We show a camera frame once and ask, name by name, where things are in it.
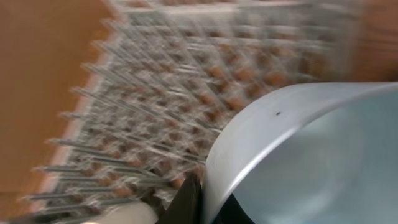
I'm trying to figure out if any white cup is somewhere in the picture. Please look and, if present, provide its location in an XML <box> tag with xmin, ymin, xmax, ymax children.
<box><xmin>82</xmin><ymin>202</ymin><xmax>159</xmax><ymax>224</ymax></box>

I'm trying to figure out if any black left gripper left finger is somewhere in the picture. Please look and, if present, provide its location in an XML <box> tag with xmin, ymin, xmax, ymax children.
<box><xmin>155</xmin><ymin>174</ymin><xmax>202</xmax><ymax>224</ymax></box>

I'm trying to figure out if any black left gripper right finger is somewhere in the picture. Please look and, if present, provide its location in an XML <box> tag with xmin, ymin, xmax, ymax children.
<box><xmin>213</xmin><ymin>194</ymin><xmax>254</xmax><ymax>224</ymax></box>

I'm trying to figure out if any grey dishwasher rack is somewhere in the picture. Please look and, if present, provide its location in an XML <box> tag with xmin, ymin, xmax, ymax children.
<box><xmin>19</xmin><ymin>0</ymin><xmax>359</xmax><ymax>223</ymax></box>

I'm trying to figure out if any light blue bowl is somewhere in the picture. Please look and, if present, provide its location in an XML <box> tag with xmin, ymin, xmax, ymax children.
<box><xmin>201</xmin><ymin>82</ymin><xmax>397</xmax><ymax>223</ymax></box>

